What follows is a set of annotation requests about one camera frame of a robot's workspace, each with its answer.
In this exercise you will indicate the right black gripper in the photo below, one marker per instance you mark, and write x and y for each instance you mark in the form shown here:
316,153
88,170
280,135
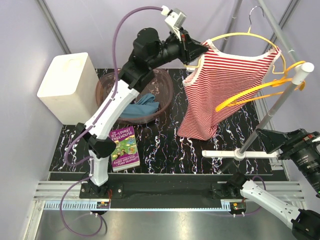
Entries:
288,142

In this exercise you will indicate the yellow plastic hanger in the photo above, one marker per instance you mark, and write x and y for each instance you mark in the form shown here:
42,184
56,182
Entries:
250,34

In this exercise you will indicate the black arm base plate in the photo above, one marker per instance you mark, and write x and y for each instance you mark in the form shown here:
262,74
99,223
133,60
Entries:
165,191

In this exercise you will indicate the purple treehouse book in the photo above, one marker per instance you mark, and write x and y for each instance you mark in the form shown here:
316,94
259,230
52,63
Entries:
126,154

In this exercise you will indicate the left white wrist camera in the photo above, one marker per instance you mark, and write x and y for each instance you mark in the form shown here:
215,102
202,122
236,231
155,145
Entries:
174,20

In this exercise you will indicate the brown transparent oval basket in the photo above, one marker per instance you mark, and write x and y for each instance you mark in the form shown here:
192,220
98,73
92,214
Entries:
161,87

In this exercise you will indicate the white rectangular bin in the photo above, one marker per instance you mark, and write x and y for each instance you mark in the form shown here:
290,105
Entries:
68,88

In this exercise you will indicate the red white striped top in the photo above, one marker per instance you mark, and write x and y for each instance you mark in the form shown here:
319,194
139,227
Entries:
219,77

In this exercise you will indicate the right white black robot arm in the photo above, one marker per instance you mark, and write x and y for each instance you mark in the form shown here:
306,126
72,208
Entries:
304,223

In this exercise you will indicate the blue tank top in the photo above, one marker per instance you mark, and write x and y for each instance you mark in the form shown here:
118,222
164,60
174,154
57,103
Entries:
145,106

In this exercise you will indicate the white grey clothes rack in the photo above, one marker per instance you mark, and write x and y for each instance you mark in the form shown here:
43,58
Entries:
302,70

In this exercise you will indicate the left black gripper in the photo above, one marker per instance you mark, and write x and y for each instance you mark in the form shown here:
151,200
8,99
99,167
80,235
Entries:
190,49

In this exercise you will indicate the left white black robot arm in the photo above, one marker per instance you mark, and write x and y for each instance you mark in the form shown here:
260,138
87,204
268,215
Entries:
148,53

